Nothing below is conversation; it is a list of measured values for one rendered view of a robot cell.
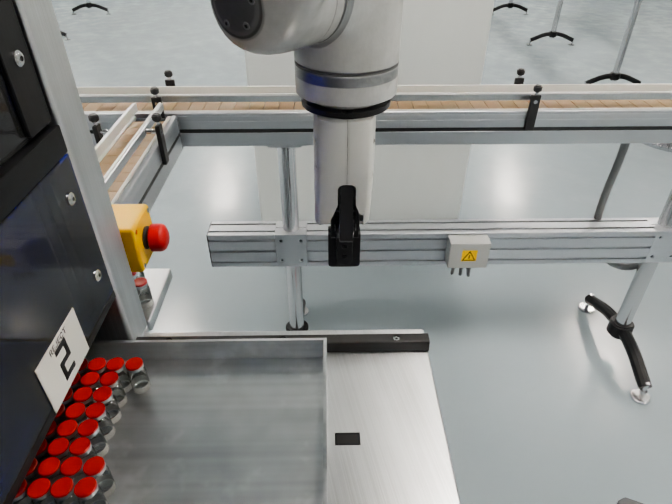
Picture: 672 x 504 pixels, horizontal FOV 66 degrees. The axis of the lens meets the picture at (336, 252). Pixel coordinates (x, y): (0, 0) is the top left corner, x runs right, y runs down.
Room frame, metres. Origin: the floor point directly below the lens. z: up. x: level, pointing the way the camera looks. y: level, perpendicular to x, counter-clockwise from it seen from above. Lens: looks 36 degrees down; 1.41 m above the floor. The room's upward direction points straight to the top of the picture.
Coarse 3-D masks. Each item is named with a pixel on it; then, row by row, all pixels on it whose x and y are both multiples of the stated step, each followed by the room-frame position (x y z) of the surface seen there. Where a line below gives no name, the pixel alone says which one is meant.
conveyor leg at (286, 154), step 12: (288, 156) 1.29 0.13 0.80; (288, 168) 1.28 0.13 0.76; (288, 180) 1.28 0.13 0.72; (288, 192) 1.28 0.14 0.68; (288, 204) 1.28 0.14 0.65; (288, 216) 1.28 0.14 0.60; (288, 228) 1.28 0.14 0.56; (288, 276) 1.29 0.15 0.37; (300, 276) 1.30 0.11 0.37; (288, 288) 1.29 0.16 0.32; (300, 288) 1.29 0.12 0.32; (288, 300) 1.30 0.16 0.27; (300, 300) 1.29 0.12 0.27; (300, 312) 1.29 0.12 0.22; (300, 324) 1.29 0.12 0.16
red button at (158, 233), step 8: (152, 224) 0.61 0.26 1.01; (160, 224) 0.61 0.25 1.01; (152, 232) 0.59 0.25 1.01; (160, 232) 0.59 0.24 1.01; (168, 232) 0.61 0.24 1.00; (152, 240) 0.58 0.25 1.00; (160, 240) 0.59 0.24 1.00; (168, 240) 0.60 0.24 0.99; (152, 248) 0.58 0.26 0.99; (160, 248) 0.58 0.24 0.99
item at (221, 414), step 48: (192, 384) 0.43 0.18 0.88; (240, 384) 0.43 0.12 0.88; (288, 384) 0.43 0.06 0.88; (144, 432) 0.36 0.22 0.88; (192, 432) 0.36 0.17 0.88; (240, 432) 0.36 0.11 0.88; (288, 432) 0.36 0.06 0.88; (144, 480) 0.30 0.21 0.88; (192, 480) 0.30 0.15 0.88; (240, 480) 0.30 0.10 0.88; (288, 480) 0.30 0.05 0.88
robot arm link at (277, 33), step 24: (216, 0) 0.35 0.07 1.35; (240, 0) 0.33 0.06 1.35; (264, 0) 0.32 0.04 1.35; (288, 0) 0.32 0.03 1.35; (312, 0) 0.32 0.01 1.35; (336, 0) 0.36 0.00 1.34; (240, 24) 0.33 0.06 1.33; (264, 24) 0.33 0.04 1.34; (288, 24) 0.33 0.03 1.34; (312, 24) 0.34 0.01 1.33; (336, 24) 0.36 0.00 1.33; (264, 48) 0.34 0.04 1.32; (288, 48) 0.34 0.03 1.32
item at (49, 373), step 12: (72, 312) 0.39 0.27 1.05; (72, 324) 0.38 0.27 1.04; (60, 336) 0.36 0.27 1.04; (72, 336) 0.38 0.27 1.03; (84, 336) 0.39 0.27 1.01; (48, 348) 0.34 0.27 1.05; (72, 348) 0.37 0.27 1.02; (84, 348) 0.39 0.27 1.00; (48, 360) 0.33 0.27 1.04; (60, 360) 0.34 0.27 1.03; (72, 360) 0.36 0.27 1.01; (36, 372) 0.31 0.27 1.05; (48, 372) 0.32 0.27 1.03; (60, 372) 0.34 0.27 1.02; (72, 372) 0.35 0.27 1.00; (48, 384) 0.32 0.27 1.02; (60, 384) 0.33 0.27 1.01; (48, 396) 0.31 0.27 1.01; (60, 396) 0.32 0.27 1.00
